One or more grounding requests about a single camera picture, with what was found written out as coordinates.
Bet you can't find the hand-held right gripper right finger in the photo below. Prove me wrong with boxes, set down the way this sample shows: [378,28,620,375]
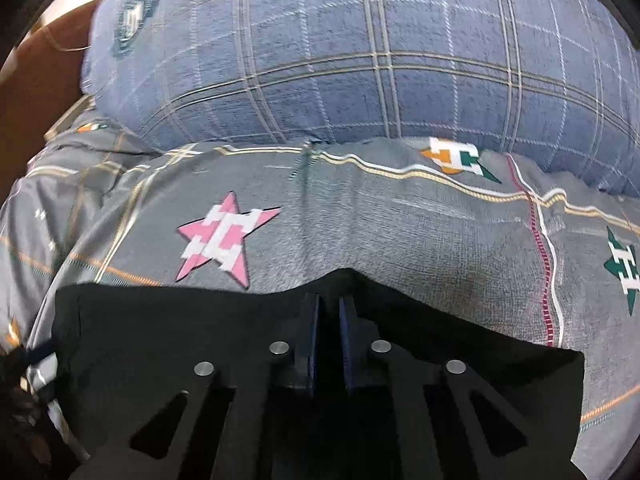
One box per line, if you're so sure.
[339,294,552,480]

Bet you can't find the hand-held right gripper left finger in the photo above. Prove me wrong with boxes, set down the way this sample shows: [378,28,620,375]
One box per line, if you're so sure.
[95,293,321,480]

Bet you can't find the black pants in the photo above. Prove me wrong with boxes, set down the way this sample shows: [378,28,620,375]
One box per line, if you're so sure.
[50,267,587,480]

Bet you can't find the grey star-printed blanket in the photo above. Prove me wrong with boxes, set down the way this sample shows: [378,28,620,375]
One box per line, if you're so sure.
[0,95,640,480]

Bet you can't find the blue plaid pillow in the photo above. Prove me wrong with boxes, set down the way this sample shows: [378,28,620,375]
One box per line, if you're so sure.
[80,0,640,198]

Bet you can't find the brown wooden headboard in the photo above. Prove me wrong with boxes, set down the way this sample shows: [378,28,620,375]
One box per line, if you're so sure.
[0,7,97,196]

